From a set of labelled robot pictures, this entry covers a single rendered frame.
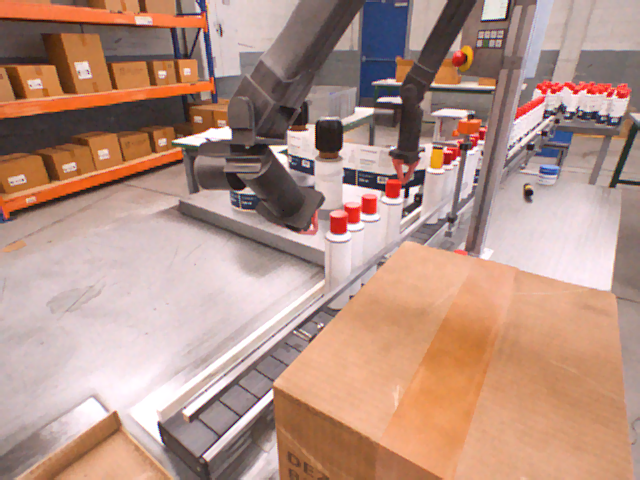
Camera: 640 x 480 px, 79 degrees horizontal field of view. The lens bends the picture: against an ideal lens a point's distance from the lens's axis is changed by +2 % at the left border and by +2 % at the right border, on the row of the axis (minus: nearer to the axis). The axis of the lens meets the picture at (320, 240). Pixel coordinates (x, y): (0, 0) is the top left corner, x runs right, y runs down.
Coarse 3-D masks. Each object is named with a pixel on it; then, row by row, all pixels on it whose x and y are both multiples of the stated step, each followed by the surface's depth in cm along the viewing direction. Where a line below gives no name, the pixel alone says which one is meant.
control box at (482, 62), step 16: (480, 0) 89; (512, 0) 81; (544, 0) 82; (480, 16) 90; (544, 16) 84; (464, 32) 96; (544, 32) 86; (464, 48) 96; (480, 48) 91; (464, 64) 97; (480, 64) 92; (496, 64) 88; (528, 64) 88
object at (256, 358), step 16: (432, 208) 104; (416, 224) 95; (400, 240) 88; (336, 288) 70; (320, 304) 66; (304, 320) 63; (288, 336) 60; (256, 352) 56; (240, 368) 53; (224, 384) 51; (208, 400) 49; (192, 416) 47
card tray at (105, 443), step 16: (112, 416) 58; (96, 432) 56; (112, 432) 59; (128, 432) 59; (64, 448) 53; (80, 448) 55; (96, 448) 56; (112, 448) 56; (128, 448) 56; (144, 448) 56; (48, 464) 52; (64, 464) 54; (80, 464) 54; (96, 464) 54; (112, 464) 54; (128, 464) 54; (144, 464) 54; (160, 464) 54
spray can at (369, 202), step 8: (368, 200) 77; (376, 200) 78; (368, 208) 78; (376, 208) 78; (360, 216) 79; (368, 216) 78; (376, 216) 79; (368, 224) 78; (376, 224) 79; (368, 232) 79; (376, 232) 80; (368, 240) 80; (376, 240) 81; (368, 248) 81; (376, 248) 82; (368, 256) 82; (376, 264) 84; (368, 272) 84
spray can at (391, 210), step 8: (392, 184) 85; (400, 184) 86; (392, 192) 86; (384, 200) 87; (392, 200) 86; (400, 200) 87; (384, 208) 88; (392, 208) 87; (400, 208) 87; (384, 216) 88; (392, 216) 88; (400, 216) 89; (384, 224) 89; (392, 224) 89; (400, 224) 90; (384, 232) 90; (392, 232) 89; (384, 240) 91; (392, 240) 90
